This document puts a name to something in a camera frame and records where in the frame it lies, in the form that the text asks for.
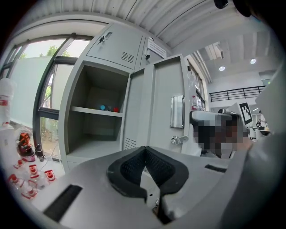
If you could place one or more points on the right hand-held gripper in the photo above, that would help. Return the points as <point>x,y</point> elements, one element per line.
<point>245,113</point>

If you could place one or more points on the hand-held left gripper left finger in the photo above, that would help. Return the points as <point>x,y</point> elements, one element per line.
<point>89,185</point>

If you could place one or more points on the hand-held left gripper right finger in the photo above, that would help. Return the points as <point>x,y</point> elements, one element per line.
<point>196,185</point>

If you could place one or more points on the grey metal locker door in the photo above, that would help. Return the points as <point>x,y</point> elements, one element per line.
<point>163,89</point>

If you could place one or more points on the grey metal locker cabinet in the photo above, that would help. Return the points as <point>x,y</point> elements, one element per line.
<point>105,44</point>

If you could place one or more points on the person's right forearm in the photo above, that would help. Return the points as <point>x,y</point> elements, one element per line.
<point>246,144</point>

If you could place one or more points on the clear bottle with red label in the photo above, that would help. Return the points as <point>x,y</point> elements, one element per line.
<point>194,103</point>

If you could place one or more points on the black mezzanine railing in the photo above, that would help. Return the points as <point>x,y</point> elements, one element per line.
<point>236,92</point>

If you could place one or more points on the round ceiling light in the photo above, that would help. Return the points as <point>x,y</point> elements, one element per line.
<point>221,68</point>
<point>253,61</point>

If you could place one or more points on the cluster of red-capped water jugs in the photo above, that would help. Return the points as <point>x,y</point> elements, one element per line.
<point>33,176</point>

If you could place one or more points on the small black bottle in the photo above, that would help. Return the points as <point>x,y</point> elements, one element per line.
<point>39,152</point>

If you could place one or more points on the ceiling air conditioner unit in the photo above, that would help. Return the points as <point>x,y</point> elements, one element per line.
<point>218,52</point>

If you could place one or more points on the person's light grey clothing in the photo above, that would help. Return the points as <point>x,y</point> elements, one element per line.
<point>268,167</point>

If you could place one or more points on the blue round object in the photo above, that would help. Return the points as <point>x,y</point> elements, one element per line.
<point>102,107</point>

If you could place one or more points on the red round object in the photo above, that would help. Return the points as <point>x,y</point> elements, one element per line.
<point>115,109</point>

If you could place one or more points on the white paper notice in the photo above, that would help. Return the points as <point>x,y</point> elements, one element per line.
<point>156,49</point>

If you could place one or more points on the dispenser jug with red label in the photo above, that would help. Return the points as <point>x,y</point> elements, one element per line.
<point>5,98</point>

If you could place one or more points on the large black window frame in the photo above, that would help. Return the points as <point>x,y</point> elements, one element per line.
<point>48,111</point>

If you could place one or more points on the black head-worn camera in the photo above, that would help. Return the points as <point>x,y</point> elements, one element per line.
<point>220,2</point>

